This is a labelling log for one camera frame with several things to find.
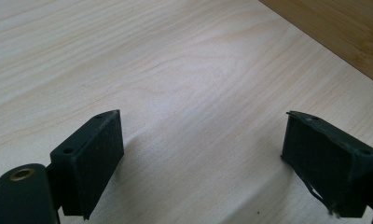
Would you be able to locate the brown wooden board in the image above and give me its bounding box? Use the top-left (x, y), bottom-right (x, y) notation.
top-left (258, 0), bottom-right (373, 88)

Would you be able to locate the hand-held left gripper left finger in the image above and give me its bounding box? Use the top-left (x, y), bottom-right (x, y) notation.
top-left (49, 108), bottom-right (125, 220)

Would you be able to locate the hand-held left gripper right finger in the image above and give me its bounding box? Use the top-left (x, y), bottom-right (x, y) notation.
top-left (280, 110), bottom-right (373, 218)

